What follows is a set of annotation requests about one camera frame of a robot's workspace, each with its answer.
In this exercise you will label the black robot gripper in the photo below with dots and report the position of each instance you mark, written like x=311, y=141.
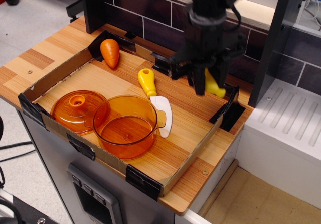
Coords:
x=206, y=46

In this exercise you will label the yellow toy banana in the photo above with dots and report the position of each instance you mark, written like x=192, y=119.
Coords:
x=212, y=87

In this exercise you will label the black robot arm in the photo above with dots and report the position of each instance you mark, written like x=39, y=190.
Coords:
x=209, y=12

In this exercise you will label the orange transparent toy pot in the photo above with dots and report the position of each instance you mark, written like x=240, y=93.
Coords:
x=126, y=125

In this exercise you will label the orange transparent pot lid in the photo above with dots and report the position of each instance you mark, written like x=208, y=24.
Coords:
x=76, y=110

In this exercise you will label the orange toy carrot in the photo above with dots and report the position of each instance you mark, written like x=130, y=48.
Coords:
x=110, y=52

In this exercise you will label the white toy sink drainboard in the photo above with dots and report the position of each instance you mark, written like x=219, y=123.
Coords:
x=280, y=141

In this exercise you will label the grey toy oven front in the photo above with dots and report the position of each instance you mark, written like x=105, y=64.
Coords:
x=98, y=203

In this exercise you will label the toy knife yellow handle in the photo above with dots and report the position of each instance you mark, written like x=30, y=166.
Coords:
x=146, y=78

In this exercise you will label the black vertical post right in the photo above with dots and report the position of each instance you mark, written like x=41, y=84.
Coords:
x=285, y=15

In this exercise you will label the black vertical post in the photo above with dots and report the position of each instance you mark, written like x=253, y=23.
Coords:
x=94, y=14
x=285, y=15

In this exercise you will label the black vertical post left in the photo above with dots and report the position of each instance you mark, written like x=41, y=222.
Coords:
x=94, y=14

